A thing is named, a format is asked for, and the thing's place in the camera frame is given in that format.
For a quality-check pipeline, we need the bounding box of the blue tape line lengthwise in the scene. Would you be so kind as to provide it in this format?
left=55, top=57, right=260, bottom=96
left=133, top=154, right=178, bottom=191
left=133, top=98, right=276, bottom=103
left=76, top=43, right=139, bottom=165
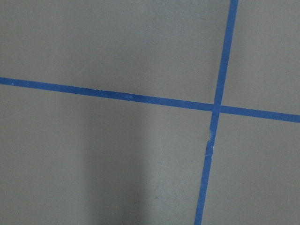
left=194, top=0, right=239, bottom=225

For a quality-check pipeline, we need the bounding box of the blue tape line crosswise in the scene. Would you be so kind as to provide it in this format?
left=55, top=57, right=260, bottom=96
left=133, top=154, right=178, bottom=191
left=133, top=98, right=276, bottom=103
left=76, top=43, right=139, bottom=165
left=0, top=77, right=300, bottom=123

